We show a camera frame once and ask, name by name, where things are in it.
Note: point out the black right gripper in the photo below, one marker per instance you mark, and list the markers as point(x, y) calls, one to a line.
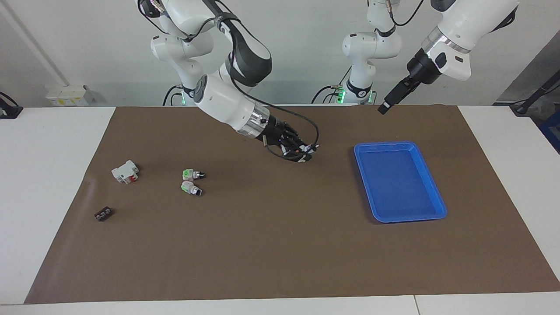
point(275, 133)

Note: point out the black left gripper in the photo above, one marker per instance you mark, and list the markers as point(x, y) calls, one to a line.
point(422, 70)

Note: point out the orange selector switch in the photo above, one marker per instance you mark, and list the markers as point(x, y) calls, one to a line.
point(308, 153)

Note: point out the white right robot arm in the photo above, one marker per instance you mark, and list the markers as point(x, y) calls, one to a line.
point(218, 96)

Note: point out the blue plastic tray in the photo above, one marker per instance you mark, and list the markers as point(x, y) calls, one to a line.
point(398, 183)

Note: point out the brown table mat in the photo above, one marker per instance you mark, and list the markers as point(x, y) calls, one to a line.
point(280, 245)

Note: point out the black stand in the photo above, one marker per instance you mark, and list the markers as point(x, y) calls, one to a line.
point(540, 89)

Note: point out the blue crate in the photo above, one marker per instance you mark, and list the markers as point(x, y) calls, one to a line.
point(552, 131)

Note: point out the white circuit breaker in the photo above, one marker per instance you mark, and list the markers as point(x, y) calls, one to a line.
point(124, 171)

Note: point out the small black terminal block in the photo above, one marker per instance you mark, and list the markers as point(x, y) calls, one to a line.
point(103, 214)

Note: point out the white box with yellow label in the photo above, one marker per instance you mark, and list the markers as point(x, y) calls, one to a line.
point(65, 95)

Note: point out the bright green selector switch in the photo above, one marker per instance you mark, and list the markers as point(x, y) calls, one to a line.
point(189, 175)

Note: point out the white pale green selector switch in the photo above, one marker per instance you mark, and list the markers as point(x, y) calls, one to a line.
point(188, 187)

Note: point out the black clamp mount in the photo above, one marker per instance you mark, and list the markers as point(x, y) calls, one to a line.
point(8, 111)

